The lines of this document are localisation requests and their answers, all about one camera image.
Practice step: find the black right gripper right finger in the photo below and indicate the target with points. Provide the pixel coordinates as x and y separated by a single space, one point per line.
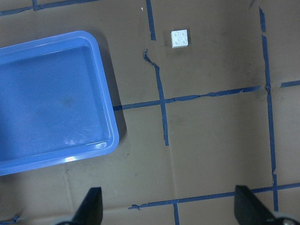
249 210

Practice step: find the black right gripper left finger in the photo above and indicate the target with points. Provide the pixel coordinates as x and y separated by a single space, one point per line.
90 212

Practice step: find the blue plastic tray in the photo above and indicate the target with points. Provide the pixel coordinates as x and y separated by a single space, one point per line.
55 105

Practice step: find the small white square block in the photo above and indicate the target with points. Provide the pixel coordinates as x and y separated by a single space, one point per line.
179 38

